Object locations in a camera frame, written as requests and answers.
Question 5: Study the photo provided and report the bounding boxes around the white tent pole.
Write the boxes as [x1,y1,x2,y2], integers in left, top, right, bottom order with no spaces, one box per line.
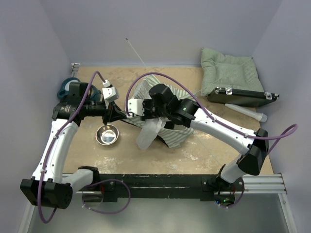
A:
[125,38,147,67]
[198,57,255,94]

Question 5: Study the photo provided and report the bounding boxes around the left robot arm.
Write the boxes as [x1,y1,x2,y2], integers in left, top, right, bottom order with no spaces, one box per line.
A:
[20,81,126,209]

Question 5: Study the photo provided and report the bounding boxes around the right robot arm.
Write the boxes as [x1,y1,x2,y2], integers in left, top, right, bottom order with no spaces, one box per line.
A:
[143,84,269,191]

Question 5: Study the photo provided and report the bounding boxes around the steel pet bowl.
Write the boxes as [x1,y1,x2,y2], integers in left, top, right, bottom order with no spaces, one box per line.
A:
[95,124,119,146]

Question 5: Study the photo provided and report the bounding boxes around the teal pet feeder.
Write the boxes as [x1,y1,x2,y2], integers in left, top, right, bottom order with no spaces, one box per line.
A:
[57,77,102,101]

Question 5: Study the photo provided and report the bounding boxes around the green checked cushion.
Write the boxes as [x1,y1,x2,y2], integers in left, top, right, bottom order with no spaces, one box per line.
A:
[200,47,265,97]

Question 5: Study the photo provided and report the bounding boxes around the black carrying case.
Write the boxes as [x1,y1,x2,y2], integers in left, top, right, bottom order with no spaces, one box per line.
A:
[207,87,279,108]

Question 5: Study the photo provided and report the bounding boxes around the white plastic tube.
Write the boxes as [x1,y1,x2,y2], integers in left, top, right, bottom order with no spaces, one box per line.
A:
[225,103,268,122]

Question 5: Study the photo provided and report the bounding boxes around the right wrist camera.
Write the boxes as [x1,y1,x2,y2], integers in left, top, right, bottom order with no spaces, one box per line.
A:
[127,99,144,117]

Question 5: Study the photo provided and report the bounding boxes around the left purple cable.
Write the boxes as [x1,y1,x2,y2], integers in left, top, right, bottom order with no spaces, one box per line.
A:
[37,71,107,223]

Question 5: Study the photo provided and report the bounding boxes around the purple cable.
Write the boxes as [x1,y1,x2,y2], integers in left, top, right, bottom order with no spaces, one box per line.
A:
[37,71,107,223]
[125,72,298,140]

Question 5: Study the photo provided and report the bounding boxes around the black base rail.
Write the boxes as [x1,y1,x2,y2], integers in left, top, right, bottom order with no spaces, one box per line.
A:
[77,173,245,202]

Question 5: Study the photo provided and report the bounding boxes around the aluminium frame rail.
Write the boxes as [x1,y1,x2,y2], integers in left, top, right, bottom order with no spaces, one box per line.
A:
[243,174,287,194]

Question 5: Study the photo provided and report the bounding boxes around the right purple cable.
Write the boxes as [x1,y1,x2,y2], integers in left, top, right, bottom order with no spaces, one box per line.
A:
[125,72,298,140]

